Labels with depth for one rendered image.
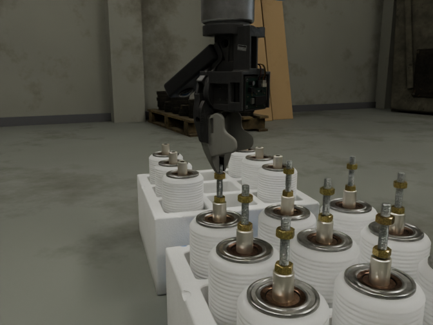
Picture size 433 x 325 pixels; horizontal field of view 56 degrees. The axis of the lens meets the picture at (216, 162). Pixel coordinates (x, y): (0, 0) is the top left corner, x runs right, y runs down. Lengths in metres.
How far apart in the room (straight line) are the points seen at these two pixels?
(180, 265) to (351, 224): 0.29
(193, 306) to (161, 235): 0.34
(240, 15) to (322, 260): 0.34
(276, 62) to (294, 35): 0.78
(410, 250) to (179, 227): 0.47
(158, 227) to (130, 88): 3.18
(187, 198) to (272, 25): 3.58
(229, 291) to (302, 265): 0.11
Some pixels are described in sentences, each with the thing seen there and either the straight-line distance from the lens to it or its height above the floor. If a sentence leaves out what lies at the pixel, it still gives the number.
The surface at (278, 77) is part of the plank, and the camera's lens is 4.25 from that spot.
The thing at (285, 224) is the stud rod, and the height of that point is 0.33.
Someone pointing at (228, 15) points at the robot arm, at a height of 0.55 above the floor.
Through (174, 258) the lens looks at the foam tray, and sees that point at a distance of 0.69.
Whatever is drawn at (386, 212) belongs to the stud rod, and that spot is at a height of 0.33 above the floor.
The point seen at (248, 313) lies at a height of 0.25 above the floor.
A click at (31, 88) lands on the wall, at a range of 4.05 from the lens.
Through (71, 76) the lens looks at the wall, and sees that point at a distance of 4.07.
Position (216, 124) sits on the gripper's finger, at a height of 0.41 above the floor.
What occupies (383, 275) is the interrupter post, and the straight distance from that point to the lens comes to 0.50.
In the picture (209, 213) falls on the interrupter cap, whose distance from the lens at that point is 0.67.
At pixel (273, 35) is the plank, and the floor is 0.82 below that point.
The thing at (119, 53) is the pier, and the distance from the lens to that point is 3.97.
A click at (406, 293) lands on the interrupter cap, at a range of 0.49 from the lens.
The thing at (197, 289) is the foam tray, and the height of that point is 0.18.
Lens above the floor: 0.48
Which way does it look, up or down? 13 degrees down
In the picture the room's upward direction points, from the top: straight up
